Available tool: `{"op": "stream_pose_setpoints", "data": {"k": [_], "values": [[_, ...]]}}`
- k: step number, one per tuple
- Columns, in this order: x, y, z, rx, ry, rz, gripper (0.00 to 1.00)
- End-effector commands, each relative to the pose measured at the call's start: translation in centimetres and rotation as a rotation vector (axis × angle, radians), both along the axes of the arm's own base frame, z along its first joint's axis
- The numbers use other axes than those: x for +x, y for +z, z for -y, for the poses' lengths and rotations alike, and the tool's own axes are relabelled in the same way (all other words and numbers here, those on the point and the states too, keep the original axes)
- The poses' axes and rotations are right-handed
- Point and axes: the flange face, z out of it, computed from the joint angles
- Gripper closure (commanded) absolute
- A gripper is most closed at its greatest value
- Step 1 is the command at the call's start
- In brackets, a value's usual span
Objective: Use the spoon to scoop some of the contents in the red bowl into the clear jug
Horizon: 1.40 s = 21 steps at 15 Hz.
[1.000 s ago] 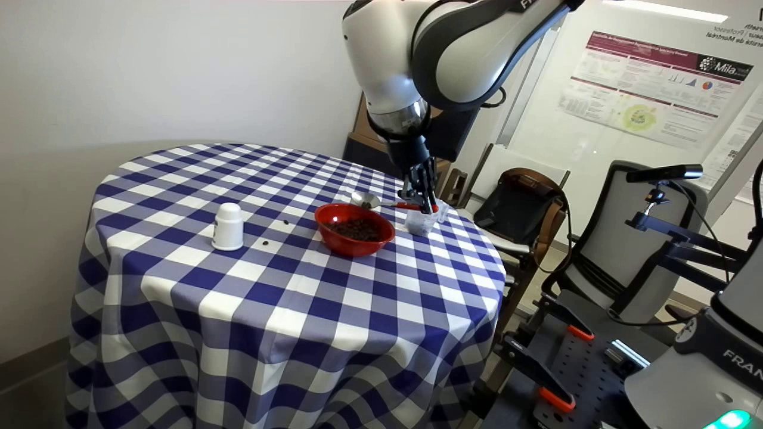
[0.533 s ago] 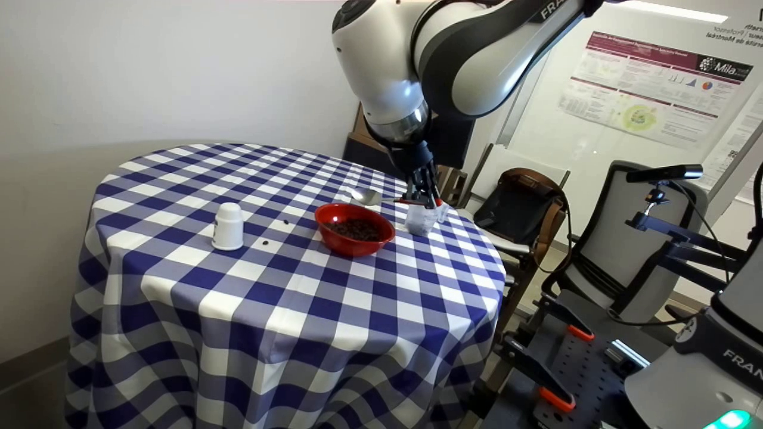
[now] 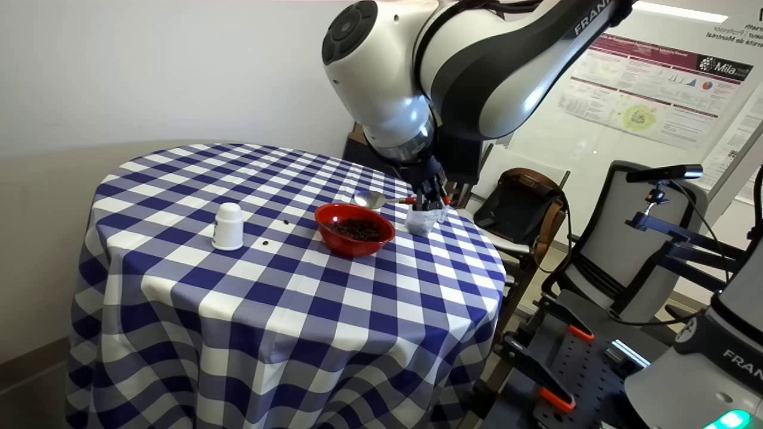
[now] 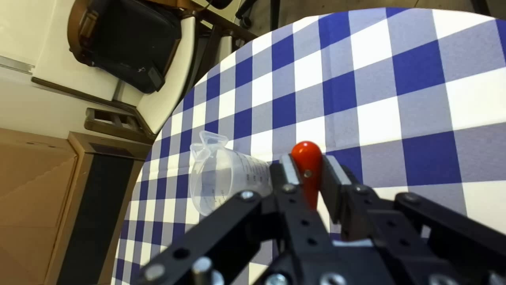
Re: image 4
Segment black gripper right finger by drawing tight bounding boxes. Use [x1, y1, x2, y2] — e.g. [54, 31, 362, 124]
[318, 154, 506, 285]

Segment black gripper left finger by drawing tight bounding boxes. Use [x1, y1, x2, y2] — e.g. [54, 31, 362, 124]
[133, 152, 318, 285]

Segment red handled spoon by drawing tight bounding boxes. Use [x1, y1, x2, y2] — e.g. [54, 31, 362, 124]
[290, 140, 324, 213]

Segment clear plastic measuring jug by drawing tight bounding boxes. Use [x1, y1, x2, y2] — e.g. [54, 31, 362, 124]
[188, 130, 275, 217]

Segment blue white checkered tablecloth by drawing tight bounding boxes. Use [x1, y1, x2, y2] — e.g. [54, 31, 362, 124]
[109, 7, 506, 285]

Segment dark wood framed panel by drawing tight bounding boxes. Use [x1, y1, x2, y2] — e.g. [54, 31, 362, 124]
[44, 132, 152, 285]

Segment black bag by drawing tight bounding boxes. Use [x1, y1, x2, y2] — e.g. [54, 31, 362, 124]
[92, 0, 184, 95]

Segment brown wooden chair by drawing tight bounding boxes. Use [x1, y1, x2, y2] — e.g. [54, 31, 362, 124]
[67, 0, 260, 70]

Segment large flat cardboard box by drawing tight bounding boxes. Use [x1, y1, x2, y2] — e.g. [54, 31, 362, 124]
[0, 127, 81, 285]

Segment small wooden frame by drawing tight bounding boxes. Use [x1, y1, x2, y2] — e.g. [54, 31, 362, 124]
[84, 108, 155, 143]

